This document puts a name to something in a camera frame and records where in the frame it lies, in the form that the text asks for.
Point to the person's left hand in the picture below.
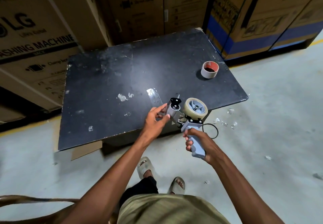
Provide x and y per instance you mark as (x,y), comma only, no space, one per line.
(151,126)

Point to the person's right hand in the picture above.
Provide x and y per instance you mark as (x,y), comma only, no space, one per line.
(205,143)

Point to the person's left thumb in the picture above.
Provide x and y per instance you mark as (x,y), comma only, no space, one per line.
(163,120)

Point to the person's right fingers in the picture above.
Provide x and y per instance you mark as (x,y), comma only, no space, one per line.
(188,144)

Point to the grey tape dispenser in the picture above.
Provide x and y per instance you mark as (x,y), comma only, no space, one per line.
(194,140)

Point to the person's right forearm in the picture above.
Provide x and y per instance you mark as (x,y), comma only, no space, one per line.
(242,193)

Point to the person's left forearm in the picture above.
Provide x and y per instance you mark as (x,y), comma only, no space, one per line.
(111,178)

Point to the clear packing tape roll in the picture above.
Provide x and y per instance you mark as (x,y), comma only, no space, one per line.
(188,110)

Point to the flat clear tape strip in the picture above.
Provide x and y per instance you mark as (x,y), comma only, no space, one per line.
(153,93)

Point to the beige sandal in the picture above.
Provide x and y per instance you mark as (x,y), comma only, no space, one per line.
(176,186)
(143,165)

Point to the black table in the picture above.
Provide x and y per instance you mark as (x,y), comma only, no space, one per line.
(141,69)

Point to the empty cardboard tape core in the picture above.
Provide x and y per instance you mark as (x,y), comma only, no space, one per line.
(207,73)

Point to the black shorts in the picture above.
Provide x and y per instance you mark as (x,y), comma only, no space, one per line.
(141,188)

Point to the olive shirt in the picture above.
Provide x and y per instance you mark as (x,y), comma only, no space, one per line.
(166,210)

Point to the dark brown cardboard appliance box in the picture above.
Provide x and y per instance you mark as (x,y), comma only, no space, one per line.
(136,11)

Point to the brown cardboard box white label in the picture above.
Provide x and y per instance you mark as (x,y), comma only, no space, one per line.
(186,4)

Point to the cardboard box with blue band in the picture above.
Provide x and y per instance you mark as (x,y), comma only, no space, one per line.
(252,11)
(300,29)

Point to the large brown cardboard appliance box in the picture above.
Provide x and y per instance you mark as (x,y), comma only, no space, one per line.
(37,42)

